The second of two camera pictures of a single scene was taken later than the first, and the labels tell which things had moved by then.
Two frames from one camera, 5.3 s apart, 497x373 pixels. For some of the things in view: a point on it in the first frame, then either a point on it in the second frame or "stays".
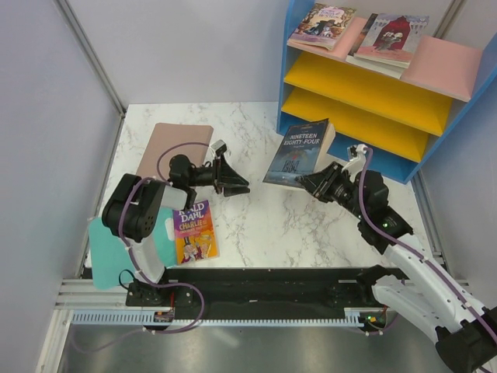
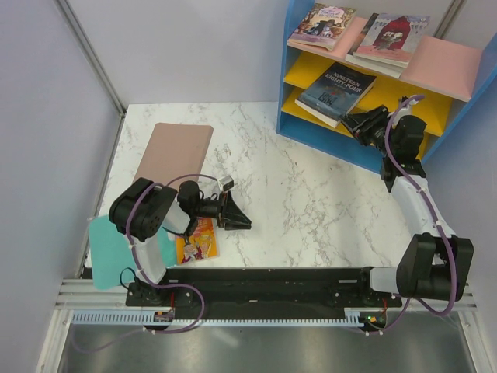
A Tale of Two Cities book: x=380 y=68 stays
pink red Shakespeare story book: x=389 y=39 stays
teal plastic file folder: x=109 y=257 stays
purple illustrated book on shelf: x=322 y=26 stays
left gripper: x=225 y=176 to x=231 y=215
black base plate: x=258 y=290 stays
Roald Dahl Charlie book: x=195 y=234 stays
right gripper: x=319 y=183 to x=361 y=123
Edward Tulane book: x=366 y=37 to x=353 y=29
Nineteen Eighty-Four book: x=297 y=153 to x=334 y=92
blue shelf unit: x=401 y=123 stays
